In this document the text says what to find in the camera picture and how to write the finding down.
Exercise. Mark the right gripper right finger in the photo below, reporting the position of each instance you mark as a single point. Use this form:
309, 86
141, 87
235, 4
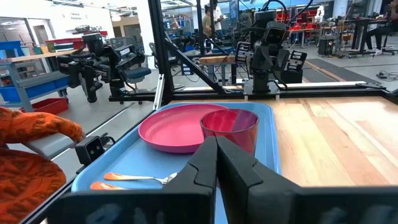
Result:
245, 177

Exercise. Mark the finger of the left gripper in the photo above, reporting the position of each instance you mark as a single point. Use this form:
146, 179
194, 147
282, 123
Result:
242, 53
297, 61

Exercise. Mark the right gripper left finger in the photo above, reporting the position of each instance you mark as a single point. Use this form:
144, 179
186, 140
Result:
199, 174

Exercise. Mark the pink round plate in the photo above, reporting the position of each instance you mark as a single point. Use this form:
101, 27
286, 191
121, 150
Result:
171, 130

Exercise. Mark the red faceted plastic cup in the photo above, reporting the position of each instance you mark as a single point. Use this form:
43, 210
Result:
236, 124

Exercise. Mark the black background robot arm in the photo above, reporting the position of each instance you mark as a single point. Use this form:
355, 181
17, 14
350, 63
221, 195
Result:
102, 65

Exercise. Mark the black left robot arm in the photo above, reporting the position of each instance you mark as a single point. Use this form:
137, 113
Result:
261, 82

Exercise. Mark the blue plastic tray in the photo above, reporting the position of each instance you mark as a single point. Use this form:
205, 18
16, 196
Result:
136, 161

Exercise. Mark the wooden background table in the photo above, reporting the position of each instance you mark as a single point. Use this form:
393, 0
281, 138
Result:
217, 59

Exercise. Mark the black floor box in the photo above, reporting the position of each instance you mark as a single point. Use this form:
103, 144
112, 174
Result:
326, 45

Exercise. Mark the black floor mat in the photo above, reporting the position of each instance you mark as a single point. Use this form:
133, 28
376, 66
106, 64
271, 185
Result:
335, 71

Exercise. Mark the person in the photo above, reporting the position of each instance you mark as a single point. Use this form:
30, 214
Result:
381, 31
206, 23
218, 15
28, 180

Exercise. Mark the black background desk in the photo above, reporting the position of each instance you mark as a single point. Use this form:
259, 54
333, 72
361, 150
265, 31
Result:
360, 34

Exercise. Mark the blue office chair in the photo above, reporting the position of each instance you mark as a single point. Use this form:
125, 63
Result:
136, 73

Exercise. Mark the grey chair armrest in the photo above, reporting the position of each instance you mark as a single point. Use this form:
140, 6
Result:
49, 144

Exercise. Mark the red floor bin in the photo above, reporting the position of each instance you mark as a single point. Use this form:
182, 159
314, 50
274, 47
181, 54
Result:
49, 105

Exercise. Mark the blue workbench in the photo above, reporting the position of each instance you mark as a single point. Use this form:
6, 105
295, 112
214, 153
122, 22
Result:
34, 84

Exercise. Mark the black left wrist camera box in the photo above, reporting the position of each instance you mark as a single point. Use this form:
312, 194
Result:
275, 32

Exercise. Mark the black table-level camera box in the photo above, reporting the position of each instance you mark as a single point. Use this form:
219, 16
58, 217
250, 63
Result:
90, 150

